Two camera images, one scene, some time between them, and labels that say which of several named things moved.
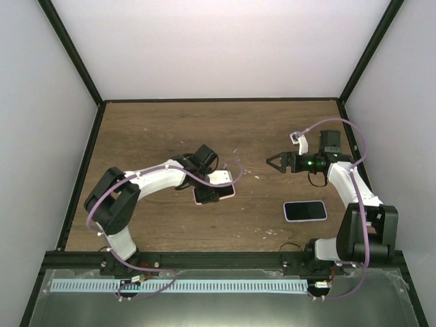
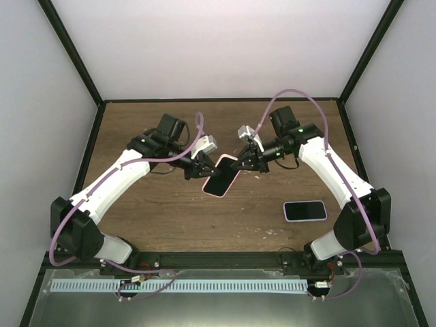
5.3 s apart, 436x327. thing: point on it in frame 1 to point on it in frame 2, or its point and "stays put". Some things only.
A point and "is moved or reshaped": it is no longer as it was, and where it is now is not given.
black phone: [305, 211] stays put
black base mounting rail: [153, 260] stays put
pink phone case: [220, 198] is moved or reshaped
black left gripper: [208, 195] to [199, 165]
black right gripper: [284, 159] to [253, 157]
